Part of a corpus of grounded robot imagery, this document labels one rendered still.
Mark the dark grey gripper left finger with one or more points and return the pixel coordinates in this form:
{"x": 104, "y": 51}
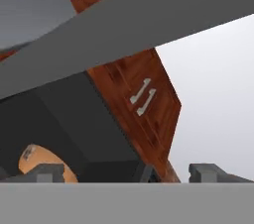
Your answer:
{"x": 46, "y": 172}

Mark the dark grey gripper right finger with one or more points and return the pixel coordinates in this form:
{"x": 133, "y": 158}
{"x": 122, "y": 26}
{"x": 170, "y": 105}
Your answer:
{"x": 205, "y": 173}

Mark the orange round plate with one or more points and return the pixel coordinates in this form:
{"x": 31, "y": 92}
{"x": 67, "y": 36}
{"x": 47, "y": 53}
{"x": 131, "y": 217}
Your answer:
{"x": 41, "y": 157}

